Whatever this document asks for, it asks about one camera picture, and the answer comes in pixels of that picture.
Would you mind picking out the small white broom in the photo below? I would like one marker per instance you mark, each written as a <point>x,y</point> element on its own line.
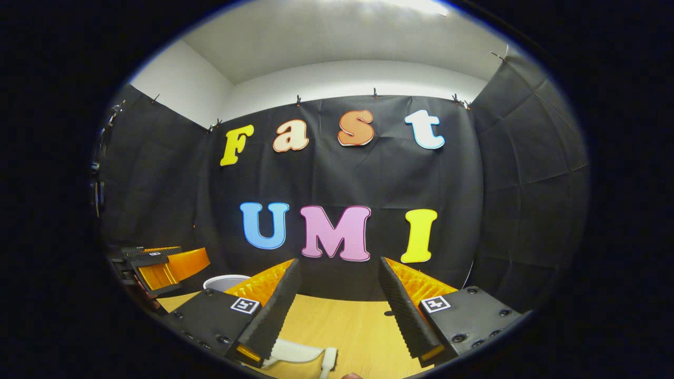
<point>329,360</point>

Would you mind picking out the white dustpan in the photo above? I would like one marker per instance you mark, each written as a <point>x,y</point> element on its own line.
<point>295,351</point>

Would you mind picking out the white garbage bin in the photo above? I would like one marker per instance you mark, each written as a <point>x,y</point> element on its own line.
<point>221,283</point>

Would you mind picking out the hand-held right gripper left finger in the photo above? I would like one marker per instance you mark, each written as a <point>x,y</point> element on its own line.
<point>274,316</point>

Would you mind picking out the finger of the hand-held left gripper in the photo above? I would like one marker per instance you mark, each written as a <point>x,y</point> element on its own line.
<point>152,252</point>
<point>179,266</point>

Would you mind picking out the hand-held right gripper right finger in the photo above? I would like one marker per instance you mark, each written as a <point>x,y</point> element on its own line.
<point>403,316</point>

